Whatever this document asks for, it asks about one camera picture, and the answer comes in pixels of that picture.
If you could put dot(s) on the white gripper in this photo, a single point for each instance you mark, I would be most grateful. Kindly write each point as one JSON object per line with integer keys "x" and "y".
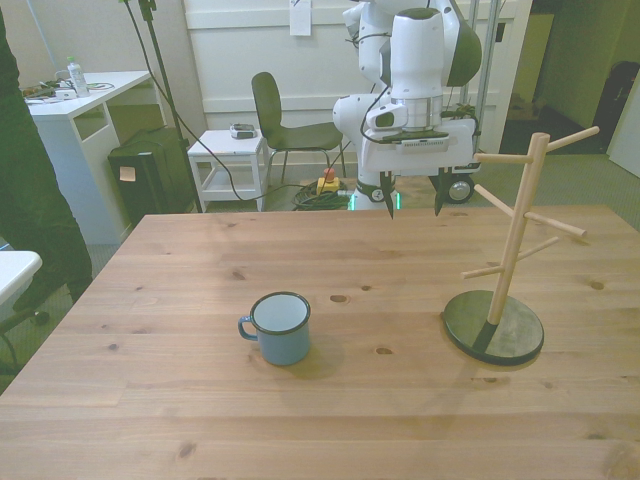
{"x": 425, "y": 162}

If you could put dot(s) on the blue enamel mug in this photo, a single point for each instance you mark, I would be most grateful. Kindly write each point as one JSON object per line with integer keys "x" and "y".
{"x": 285, "y": 345}

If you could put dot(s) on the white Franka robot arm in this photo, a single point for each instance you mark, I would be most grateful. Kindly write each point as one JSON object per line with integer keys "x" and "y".
{"x": 415, "y": 50}

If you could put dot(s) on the wooden mug tree stand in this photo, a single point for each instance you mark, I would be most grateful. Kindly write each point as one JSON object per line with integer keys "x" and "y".
{"x": 520, "y": 340}

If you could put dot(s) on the white wheeled cart with electronics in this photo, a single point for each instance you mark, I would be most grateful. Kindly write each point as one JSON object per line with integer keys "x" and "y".
{"x": 460, "y": 190}

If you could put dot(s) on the yellow emergency stop button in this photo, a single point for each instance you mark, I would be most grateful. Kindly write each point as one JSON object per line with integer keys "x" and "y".
{"x": 329, "y": 182}

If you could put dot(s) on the cardboard box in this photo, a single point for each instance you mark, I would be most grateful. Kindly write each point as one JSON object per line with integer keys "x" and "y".
{"x": 525, "y": 107}

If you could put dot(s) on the dark plastic chair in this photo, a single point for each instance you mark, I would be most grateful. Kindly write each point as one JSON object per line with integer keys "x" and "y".
{"x": 265, "y": 105}

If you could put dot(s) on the small grey device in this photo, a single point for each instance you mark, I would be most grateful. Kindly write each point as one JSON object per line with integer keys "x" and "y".
{"x": 242, "y": 132}

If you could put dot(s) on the white wooden stool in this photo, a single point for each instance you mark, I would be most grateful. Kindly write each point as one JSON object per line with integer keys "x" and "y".
{"x": 225, "y": 142}

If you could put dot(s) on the white paper sheet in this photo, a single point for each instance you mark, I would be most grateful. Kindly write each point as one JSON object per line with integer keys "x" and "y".
{"x": 300, "y": 17}

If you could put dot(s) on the black hard case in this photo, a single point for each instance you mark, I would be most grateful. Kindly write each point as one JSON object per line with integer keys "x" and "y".
{"x": 145, "y": 195}

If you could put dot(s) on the orange sticky note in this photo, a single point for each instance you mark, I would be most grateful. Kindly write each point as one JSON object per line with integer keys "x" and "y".
{"x": 127, "y": 174}

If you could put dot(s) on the clear plastic bottle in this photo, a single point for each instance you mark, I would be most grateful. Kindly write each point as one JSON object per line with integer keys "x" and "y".
{"x": 79, "y": 80}

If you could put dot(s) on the white desk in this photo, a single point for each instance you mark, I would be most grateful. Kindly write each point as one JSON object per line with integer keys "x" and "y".
{"x": 55, "y": 150}

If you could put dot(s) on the small white box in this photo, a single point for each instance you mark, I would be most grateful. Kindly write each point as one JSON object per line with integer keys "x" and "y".
{"x": 65, "y": 94}

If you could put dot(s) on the person in dark clothes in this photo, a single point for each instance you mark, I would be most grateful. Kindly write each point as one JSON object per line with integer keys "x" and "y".
{"x": 30, "y": 190}

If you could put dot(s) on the white rounded table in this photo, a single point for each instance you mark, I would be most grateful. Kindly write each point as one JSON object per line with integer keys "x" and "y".
{"x": 15, "y": 270}

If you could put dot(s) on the grey wrist camera black mount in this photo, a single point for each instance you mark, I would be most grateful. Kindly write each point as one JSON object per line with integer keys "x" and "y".
{"x": 425, "y": 144}

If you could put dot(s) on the silver aluminium frame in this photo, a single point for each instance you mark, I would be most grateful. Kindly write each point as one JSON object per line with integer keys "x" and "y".
{"x": 490, "y": 50}

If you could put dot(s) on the black camera tripod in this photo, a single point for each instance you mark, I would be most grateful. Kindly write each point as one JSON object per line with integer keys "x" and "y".
{"x": 147, "y": 9}

